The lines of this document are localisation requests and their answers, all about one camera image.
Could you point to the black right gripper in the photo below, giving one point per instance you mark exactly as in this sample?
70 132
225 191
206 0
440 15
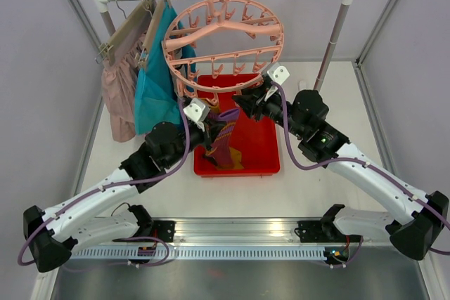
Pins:
247 100

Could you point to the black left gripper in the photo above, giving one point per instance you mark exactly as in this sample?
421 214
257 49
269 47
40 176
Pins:
212 129

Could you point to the purple sock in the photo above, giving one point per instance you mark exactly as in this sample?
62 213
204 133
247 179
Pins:
222 143
213 104

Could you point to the pink round clip hanger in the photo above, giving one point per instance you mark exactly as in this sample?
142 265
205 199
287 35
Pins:
222 37

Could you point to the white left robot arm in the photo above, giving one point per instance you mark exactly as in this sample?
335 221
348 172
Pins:
163 152

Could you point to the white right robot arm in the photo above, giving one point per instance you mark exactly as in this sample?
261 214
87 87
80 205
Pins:
412 219

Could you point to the beige clip hanger right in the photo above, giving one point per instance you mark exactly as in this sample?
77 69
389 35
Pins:
156 16

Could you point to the beige clip hanger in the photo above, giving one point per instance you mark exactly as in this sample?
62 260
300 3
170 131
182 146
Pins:
156 16
121 38

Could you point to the beige clip hanger left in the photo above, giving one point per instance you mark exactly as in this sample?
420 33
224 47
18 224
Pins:
121 38

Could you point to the yellow brown striped sock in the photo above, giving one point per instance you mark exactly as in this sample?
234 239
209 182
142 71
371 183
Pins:
227 160

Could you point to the red plastic bin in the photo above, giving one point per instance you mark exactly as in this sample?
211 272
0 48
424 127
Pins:
253 144

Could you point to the teal shirt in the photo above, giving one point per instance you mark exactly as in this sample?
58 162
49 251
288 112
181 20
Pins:
155 98

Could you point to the pink skirt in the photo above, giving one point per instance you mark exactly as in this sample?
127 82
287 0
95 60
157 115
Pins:
118 83

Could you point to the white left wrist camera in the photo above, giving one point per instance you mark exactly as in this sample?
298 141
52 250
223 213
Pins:
197 111

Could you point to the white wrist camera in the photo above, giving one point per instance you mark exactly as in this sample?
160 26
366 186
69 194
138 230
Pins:
274 75
197 111

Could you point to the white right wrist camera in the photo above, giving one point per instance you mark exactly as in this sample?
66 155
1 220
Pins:
274 75

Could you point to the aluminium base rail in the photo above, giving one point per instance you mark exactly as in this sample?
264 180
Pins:
232 229

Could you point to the white slotted cable duct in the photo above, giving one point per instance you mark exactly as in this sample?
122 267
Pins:
235 253

